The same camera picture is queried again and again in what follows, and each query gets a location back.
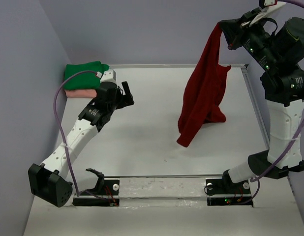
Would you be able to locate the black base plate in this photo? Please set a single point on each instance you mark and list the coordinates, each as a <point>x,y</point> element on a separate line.
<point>97,190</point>
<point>221,194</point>

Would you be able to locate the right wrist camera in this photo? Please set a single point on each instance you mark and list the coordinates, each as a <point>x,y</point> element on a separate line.
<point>267,7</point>

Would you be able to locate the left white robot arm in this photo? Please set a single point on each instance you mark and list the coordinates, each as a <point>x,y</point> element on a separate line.
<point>48,179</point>

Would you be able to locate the folded green t shirt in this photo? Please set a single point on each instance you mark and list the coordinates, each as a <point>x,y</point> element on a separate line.
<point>84,80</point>

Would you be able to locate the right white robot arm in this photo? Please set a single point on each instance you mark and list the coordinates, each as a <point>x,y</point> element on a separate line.
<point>278,53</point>

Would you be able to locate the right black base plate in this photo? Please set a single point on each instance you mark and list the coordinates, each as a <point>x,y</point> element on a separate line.
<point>221,194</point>

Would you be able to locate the red t shirt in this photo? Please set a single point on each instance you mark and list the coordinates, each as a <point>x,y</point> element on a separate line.
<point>204,91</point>

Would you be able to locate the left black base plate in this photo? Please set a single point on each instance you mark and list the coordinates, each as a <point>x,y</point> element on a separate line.
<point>97,190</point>

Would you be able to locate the folded pink t shirt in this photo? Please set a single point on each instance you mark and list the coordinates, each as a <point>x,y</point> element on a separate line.
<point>81,93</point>

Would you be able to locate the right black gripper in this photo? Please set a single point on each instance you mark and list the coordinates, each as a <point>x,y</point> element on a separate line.
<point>237,29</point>

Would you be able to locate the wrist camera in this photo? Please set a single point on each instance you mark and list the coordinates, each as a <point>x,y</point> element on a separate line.
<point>267,7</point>
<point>109,76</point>

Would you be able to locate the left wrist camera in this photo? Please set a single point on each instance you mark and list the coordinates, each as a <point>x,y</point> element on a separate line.
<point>109,76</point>

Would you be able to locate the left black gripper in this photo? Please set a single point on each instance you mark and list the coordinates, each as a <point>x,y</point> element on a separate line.
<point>126,100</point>

